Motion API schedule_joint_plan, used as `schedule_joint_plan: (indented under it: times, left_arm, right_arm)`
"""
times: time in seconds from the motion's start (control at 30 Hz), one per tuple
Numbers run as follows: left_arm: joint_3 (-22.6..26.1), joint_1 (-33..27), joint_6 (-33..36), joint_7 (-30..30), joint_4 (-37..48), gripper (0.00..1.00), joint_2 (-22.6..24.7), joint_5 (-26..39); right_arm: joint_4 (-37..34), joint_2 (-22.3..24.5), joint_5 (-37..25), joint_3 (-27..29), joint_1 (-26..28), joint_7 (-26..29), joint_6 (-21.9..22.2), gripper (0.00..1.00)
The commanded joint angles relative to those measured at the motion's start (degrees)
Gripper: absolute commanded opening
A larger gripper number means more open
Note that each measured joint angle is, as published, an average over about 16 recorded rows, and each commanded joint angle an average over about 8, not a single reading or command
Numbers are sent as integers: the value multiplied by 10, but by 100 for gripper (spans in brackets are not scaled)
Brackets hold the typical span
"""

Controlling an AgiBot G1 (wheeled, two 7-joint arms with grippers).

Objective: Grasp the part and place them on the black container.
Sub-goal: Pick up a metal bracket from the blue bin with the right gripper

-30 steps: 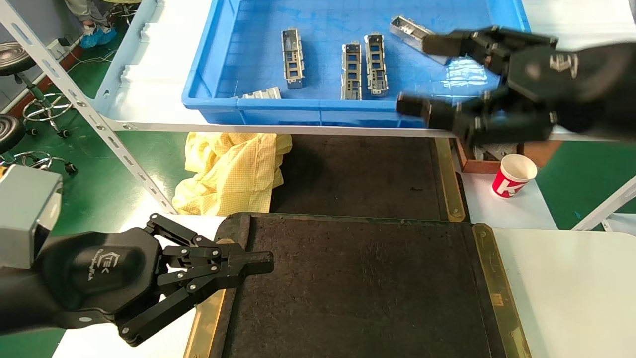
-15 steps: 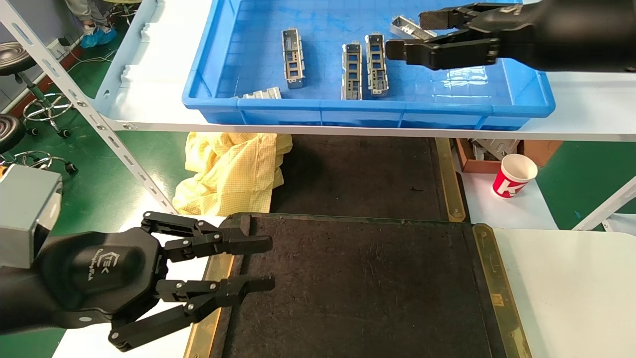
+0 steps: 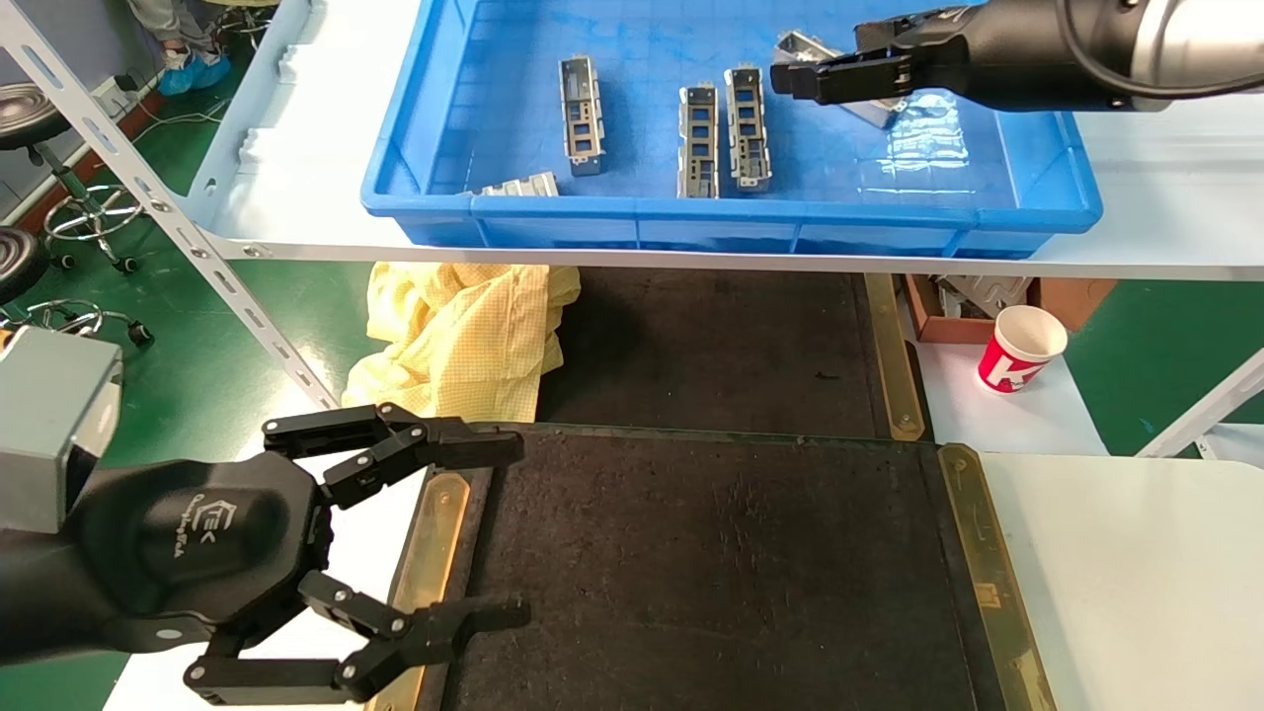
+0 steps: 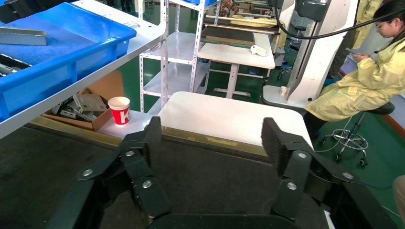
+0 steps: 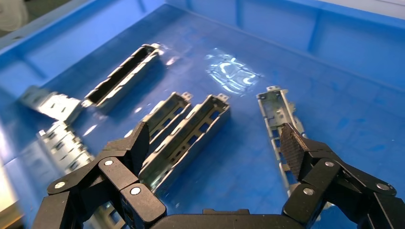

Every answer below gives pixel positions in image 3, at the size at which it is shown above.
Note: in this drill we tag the chrome stool base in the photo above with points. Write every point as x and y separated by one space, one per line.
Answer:
242 20

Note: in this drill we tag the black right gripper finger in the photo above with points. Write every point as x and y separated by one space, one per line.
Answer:
849 79
908 30

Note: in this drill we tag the red and white paper cup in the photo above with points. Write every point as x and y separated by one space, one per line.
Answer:
1012 365

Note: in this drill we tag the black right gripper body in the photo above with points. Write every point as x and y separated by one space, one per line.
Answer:
1017 54

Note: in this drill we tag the grey metal bracket part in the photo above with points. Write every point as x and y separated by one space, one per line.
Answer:
795 44
523 186
696 192
585 166
750 181

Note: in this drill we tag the blue plastic bin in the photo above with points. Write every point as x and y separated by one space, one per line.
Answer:
642 229

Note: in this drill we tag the clear plastic film piece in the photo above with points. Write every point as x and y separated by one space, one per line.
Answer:
928 143

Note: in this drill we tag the brown cardboard box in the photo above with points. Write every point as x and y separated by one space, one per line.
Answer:
1076 296

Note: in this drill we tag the yellow checked cloth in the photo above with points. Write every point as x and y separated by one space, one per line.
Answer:
464 336

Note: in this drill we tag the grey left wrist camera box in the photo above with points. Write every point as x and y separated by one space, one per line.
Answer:
49 425

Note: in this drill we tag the white rack post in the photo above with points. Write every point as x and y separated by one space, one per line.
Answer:
1195 410

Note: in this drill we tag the white plastic piece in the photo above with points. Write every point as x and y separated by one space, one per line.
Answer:
983 294

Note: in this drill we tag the black round stool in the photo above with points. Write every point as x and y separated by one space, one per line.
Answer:
25 114
15 262

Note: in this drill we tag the white power strip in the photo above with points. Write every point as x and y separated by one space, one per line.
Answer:
109 94

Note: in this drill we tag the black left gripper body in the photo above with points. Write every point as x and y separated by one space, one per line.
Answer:
188 545

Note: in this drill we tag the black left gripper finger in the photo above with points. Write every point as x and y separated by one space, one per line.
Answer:
454 449
425 632

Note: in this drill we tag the white rack shelf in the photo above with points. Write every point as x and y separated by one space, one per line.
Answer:
1175 178

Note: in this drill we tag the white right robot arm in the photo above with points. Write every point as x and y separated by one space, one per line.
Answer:
1205 39

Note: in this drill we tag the grey perforated rack post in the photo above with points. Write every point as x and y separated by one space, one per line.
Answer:
118 158

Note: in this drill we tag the black felt mat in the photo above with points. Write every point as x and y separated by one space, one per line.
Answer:
711 341
711 573

